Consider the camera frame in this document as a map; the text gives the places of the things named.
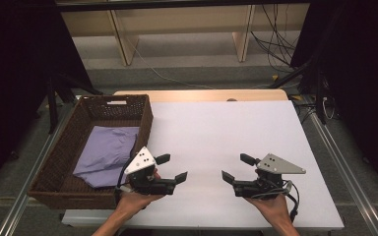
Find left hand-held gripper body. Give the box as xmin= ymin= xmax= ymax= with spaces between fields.
xmin=116 ymin=146 xmax=177 ymax=197

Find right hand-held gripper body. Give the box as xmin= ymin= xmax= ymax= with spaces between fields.
xmin=231 ymin=152 xmax=307 ymax=200

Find purple shorts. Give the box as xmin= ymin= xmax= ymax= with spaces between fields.
xmin=72 ymin=125 xmax=141 ymax=189

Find brown woven basket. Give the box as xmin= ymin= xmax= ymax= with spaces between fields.
xmin=28 ymin=93 xmax=155 ymax=210

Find person's left hand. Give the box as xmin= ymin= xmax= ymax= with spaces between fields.
xmin=114 ymin=170 xmax=165 ymax=214

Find person's right hand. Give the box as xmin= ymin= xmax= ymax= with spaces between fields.
xmin=245 ymin=193 xmax=293 ymax=228

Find white table mat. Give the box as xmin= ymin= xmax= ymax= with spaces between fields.
xmin=61 ymin=100 xmax=345 ymax=230

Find black tripod stand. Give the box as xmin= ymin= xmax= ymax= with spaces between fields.
xmin=268 ymin=58 xmax=330 ymax=126
xmin=44 ymin=72 xmax=104 ymax=136

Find black curtain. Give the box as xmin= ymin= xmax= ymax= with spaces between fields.
xmin=0 ymin=0 xmax=94 ymax=195
xmin=289 ymin=0 xmax=378 ymax=199

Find light wooden shelf unit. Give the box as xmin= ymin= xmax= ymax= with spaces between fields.
xmin=60 ymin=4 xmax=309 ymax=67

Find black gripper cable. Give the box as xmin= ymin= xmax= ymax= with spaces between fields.
xmin=113 ymin=162 xmax=136 ymax=195
xmin=283 ymin=179 xmax=300 ymax=224

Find aluminium floor rail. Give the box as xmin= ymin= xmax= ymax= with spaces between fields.
xmin=302 ymin=94 xmax=378 ymax=236
xmin=0 ymin=96 xmax=83 ymax=236

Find thin white floor cable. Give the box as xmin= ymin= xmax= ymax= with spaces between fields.
xmin=124 ymin=32 xmax=215 ymax=90

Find bundle of black cables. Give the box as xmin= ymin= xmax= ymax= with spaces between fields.
xmin=250 ymin=4 xmax=302 ymax=75

